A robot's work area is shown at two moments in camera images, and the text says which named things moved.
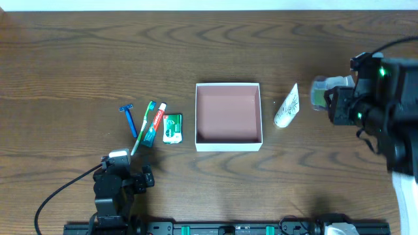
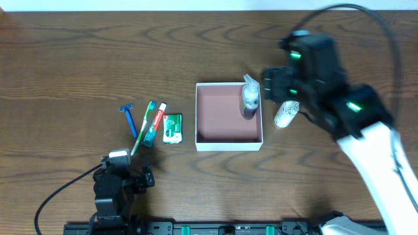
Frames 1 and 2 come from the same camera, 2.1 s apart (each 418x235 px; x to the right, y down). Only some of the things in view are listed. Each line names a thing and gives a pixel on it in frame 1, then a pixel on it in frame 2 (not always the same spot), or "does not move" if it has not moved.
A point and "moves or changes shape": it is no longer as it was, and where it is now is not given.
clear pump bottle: [321, 83] moves or changes shape
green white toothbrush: [151, 106] does not move
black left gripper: [140, 180] does not move
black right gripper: [339, 106] to [272, 85]
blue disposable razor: [125, 108] does not move
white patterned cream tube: [289, 109] does not move
